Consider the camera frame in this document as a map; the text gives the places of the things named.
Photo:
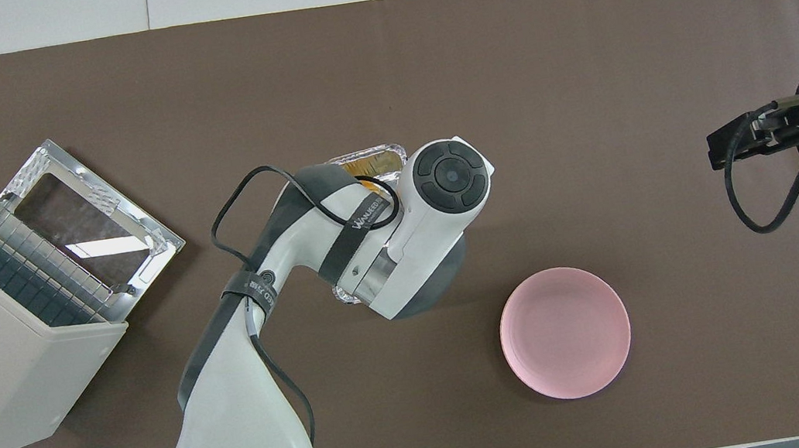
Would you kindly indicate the sliced golden bread loaf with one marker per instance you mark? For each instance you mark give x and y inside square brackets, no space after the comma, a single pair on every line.
[367,181]

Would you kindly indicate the pink round plate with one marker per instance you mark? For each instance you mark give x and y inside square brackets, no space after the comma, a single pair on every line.
[565,333]

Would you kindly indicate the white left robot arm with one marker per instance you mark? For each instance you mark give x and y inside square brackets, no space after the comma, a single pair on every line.
[241,434]

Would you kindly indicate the aluminium foil tray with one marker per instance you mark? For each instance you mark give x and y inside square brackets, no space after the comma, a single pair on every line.
[374,155]

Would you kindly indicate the glass oven door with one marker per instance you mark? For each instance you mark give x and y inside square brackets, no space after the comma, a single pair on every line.
[82,221]

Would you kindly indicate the brown table mat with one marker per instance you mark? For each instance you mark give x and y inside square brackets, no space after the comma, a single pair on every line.
[587,112]

